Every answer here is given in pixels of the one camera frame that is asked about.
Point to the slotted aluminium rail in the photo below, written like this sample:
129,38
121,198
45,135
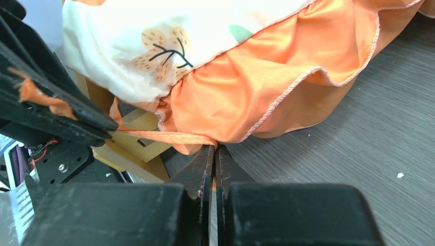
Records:
17,210

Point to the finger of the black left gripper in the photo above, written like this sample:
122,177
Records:
90,128
24,53

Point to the orange fruit print cushion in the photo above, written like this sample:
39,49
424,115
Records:
192,73

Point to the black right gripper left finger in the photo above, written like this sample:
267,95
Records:
193,216

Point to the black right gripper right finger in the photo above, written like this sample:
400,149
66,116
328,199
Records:
227,172

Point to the wooden pet bed frame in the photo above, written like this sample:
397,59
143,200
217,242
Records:
137,156

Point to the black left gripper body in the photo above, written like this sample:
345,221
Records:
51,160

